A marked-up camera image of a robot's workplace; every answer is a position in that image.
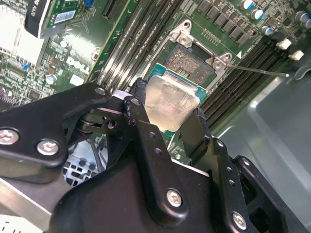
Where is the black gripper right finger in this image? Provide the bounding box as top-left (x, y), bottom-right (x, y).
top-left (179, 106), bottom-right (301, 233)

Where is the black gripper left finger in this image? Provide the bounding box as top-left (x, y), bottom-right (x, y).
top-left (0, 77), bottom-right (190, 228)

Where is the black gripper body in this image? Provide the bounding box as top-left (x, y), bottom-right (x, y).
top-left (50, 159), bottom-right (221, 233)

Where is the CPU with silver top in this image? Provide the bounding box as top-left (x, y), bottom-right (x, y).
top-left (145, 62), bottom-right (209, 133)

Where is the thin wire locking lever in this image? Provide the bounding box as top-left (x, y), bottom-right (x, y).
top-left (225, 63), bottom-right (290, 78)

